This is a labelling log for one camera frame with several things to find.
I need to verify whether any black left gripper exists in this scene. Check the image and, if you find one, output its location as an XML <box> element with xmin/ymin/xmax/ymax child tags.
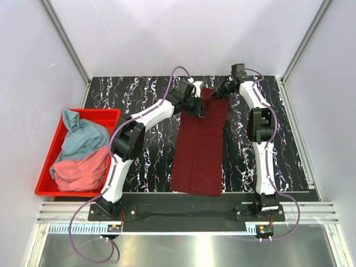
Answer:
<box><xmin>183</xmin><ymin>95</ymin><xmax>205</xmax><ymax>118</ymax></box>

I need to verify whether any dark red t shirt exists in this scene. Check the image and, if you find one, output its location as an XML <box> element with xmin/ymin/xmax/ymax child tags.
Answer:
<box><xmin>170</xmin><ymin>88</ymin><xmax>229</xmax><ymax>196</ymax></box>

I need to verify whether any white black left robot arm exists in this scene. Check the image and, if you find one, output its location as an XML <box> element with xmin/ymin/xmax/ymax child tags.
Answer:
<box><xmin>88</xmin><ymin>78</ymin><xmax>204</xmax><ymax>221</ymax></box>

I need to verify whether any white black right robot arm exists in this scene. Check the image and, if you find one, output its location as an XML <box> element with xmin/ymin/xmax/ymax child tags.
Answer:
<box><xmin>211</xmin><ymin>63</ymin><xmax>279</xmax><ymax>224</ymax></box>

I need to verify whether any black marbled table mat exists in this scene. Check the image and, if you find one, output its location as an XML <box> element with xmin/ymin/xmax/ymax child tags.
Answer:
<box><xmin>85</xmin><ymin>76</ymin><xmax>318</xmax><ymax>201</ymax></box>

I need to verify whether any red plastic bin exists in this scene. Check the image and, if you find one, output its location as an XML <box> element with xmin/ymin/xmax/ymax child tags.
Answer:
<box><xmin>34</xmin><ymin>108</ymin><xmax>121</xmax><ymax>197</ymax></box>

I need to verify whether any light blue t shirt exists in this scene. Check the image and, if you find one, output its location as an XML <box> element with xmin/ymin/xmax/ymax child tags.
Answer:
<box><xmin>55</xmin><ymin>109</ymin><xmax>110</xmax><ymax>162</ymax></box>

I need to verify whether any pink t shirt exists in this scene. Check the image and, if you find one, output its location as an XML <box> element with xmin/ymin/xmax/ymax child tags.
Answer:
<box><xmin>53</xmin><ymin>146</ymin><xmax>109</xmax><ymax>192</ymax></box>

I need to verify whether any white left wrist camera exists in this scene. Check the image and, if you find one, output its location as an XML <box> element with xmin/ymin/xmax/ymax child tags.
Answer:
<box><xmin>191</xmin><ymin>81</ymin><xmax>204</xmax><ymax>97</ymax></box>

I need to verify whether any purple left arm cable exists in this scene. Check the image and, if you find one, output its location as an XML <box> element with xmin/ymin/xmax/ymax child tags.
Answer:
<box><xmin>68</xmin><ymin>66</ymin><xmax>194</xmax><ymax>264</ymax></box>

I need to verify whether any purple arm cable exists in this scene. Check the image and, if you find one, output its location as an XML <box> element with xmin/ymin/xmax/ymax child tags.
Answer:
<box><xmin>244</xmin><ymin>68</ymin><xmax>301</xmax><ymax>241</ymax></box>
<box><xmin>68</xmin><ymin>66</ymin><xmax>194</xmax><ymax>264</ymax></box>

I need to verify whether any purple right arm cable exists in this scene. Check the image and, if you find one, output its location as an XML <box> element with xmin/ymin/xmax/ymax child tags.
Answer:
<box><xmin>244</xmin><ymin>68</ymin><xmax>301</xmax><ymax>241</ymax></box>

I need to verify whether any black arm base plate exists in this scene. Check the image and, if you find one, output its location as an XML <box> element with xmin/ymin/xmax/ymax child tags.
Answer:
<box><xmin>88</xmin><ymin>192</ymin><xmax>285</xmax><ymax>234</ymax></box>

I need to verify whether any left aluminium corner post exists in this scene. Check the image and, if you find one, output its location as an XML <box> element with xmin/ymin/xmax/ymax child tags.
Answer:
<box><xmin>38</xmin><ymin>0</ymin><xmax>91</xmax><ymax>87</ymax></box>

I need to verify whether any aluminium frame rail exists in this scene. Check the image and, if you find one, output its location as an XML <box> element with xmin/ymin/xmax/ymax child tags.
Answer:
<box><xmin>37</xmin><ymin>201</ymin><xmax>338</xmax><ymax>224</ymax></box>

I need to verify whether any white slotted cable duct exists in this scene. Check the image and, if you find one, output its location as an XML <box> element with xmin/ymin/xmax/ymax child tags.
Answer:
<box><xmin>48</xmin><ymin>224</ymin><xmax>256</xmax><ymax>236</ymax></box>

